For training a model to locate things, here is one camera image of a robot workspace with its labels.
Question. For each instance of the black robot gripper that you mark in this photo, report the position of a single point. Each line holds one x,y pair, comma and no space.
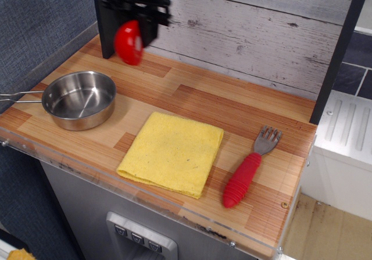
150,14

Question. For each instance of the yellow folded cloth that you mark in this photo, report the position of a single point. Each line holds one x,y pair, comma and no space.
172,153

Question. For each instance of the silver dispenser button panel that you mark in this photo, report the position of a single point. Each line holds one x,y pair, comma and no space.
132,240

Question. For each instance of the red toy tomato half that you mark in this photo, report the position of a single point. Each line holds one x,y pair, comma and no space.
128,43

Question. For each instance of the yellow object at corner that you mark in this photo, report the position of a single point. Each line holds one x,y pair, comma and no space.
20,255

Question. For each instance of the white ribbed plastic cabinet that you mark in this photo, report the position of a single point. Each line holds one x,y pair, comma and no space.
338,170

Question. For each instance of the grey toy kitchen cabinet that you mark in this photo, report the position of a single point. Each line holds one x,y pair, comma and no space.
85,204

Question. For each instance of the clear acrylic table edge guard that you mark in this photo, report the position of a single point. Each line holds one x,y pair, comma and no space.
257,226

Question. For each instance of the red-handled metal fork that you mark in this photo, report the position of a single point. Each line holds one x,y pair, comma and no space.
239,183

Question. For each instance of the stainless steel pot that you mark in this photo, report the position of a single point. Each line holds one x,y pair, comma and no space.
77,101

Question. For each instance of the dark right shelf post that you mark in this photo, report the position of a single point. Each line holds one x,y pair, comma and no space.
345,36

